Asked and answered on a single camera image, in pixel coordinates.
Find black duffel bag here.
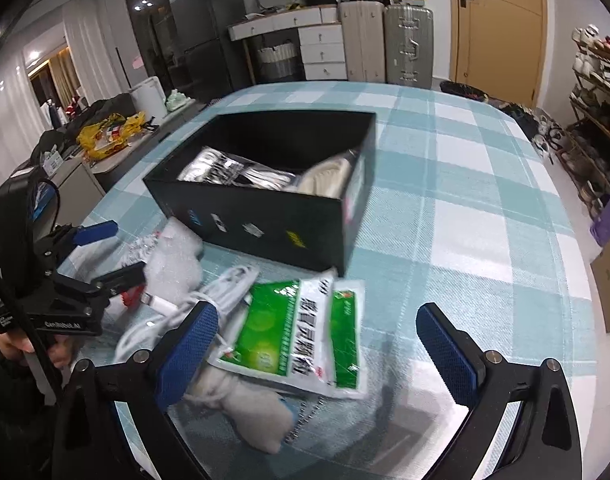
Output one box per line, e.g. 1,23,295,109
60,92,141,131

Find grey side cabinet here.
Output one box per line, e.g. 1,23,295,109
32,100,206,211

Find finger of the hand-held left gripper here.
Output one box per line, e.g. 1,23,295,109
50,260,148,307
50,220,119,262

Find teal plaid bedsheet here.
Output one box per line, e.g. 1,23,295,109
50,80,598,480

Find black cardboard box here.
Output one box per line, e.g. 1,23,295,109
142,111,377,277

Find dark round basket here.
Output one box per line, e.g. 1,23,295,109
440,80,490,103

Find white desk with drawers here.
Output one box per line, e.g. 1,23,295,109
228,5,348,81

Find pile of shoes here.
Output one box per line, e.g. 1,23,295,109
500,102,566,161

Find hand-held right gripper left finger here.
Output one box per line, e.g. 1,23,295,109
52,301,221,480

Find green wipes pack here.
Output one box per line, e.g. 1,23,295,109
165,89,196,112

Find grey and white laundry basket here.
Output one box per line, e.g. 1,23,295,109
255,41,298,81

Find silver foil packet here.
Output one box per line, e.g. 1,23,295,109
177,146,298,191

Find metal bead chain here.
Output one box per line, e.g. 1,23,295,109
285,395,327,443

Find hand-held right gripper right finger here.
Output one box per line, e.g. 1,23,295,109
416,302,586,480

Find silver suitcase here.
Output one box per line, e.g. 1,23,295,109
383,5,434,88

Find green and white packet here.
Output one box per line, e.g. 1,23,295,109
206,276,368,401

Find white plush toy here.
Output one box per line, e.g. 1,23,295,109
182,355,301,456

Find person's left hand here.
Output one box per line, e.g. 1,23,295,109
0,330,72,368

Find person's left forearm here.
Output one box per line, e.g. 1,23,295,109
0,355,66,480

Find wooden shoe rack with shoes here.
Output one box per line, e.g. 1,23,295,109
567,25,610,221

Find beige suitcase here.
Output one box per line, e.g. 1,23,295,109
339,0,386,83

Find white fluffy sock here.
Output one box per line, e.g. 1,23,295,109
145,217,206,306

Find yellow wooden door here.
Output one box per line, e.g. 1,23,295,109
447,0,544,106

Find white cable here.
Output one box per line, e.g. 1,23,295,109
112,265,261,361

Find white appliance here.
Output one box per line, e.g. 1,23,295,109
128,76,168,121

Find grey refrigerator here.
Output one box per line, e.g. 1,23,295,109
166,0,248,103

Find yellow plastic bag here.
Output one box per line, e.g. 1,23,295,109
76,112,147,161

